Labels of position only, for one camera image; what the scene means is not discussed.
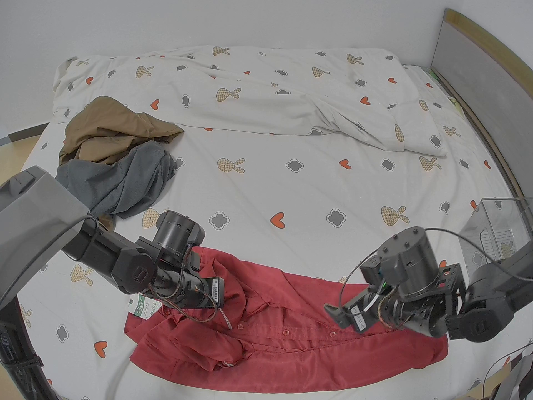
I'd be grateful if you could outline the clear plastic box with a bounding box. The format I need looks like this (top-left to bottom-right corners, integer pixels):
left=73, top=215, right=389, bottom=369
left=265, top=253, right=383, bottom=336
left=458, top=197, right=533, bottom=282

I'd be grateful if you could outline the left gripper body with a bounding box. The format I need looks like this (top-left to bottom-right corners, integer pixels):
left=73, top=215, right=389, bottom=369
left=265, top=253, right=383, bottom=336
left=164, top=271, right=227, bottom=311

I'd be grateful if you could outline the red shirt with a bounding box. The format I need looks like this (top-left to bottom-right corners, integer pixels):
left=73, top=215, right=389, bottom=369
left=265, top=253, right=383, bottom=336
left=124, top=246, right=449, bottom=391

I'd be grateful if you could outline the grey garment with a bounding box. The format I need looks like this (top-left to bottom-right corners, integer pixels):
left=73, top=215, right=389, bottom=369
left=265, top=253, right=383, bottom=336
left=55, top=142, right=177, bottom=221

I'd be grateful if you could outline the white printed quilt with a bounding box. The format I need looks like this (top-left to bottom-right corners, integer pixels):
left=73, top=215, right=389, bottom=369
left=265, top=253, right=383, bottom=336
left=52, top=45, right=406, bottom=151

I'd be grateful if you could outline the brown garment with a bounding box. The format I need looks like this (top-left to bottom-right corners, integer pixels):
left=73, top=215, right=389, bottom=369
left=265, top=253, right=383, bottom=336
left=58, top=96, right=185, bottom=232

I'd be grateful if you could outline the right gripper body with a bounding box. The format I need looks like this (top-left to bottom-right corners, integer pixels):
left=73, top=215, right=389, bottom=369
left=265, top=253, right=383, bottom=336
left=324, top=293, right=401, bottom=335

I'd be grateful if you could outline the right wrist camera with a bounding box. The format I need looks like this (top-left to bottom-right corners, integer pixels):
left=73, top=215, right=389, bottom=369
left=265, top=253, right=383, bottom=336
left=360, top=256, right=386, bottom=284

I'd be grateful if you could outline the bed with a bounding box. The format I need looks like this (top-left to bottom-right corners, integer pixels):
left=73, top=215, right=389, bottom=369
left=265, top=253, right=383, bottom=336
left=0, top=7, right=533, bottom=400

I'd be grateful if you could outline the white printed pillow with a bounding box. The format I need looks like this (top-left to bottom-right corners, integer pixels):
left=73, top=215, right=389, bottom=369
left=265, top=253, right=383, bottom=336
left=402, top=63, right=449, bottom=157

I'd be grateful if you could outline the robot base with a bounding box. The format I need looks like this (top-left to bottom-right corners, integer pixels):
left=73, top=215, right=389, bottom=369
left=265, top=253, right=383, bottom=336
left=483, top=342, right=533, bottom=400

